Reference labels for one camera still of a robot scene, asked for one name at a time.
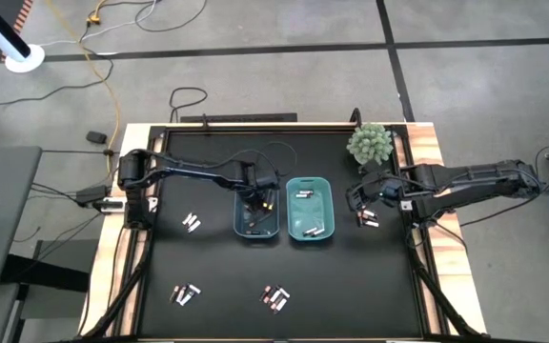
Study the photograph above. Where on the grey desk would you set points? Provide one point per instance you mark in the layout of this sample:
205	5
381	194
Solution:
3	228

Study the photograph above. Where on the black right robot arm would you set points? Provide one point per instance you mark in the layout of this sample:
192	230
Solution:
484	178

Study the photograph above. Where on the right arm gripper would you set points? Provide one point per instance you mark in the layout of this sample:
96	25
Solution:
379	190

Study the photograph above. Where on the black power brick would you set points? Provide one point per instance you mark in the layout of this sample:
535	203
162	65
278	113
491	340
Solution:
91	194

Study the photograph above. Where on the blue plastic bin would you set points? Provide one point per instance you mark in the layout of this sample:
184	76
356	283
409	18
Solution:
241	214

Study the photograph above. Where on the green succulent in white pot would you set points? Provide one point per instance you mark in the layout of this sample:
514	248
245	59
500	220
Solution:
370	143

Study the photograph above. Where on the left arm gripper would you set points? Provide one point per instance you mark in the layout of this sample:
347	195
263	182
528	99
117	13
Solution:
258	178

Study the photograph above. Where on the silver arm base device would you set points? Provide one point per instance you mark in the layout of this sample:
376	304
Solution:
110	206

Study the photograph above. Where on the orange striped mat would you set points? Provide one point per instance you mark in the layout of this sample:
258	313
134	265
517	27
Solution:
26	7

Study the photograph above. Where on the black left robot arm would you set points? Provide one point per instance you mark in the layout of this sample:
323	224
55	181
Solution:
193	170

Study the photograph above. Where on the metal bracket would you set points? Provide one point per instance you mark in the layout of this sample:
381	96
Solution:
406	205
152	204

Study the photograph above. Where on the small black adapter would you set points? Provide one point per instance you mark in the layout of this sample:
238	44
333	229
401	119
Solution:
96	137

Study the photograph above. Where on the light stand with white base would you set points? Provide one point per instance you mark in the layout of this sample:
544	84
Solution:
24	59

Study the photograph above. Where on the teal plastic bin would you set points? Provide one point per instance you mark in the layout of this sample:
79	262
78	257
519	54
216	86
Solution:
310	214

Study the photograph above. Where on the black bar on floor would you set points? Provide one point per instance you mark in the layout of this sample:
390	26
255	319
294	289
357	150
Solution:
238	117

